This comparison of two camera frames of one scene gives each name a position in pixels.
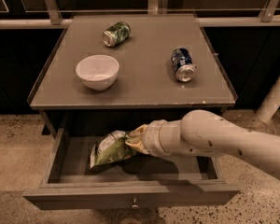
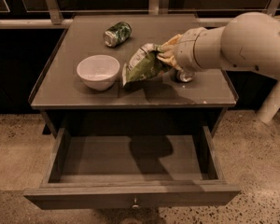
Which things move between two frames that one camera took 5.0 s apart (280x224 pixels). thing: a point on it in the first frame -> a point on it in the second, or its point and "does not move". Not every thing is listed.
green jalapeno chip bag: [111, 148] -> [143, 66]
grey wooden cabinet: [105, 73] does not move
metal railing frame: [157, 5] does not move
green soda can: [117, 34] does not move
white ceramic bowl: [98, 72] does not move
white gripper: [151, 138] -> [187, 49]
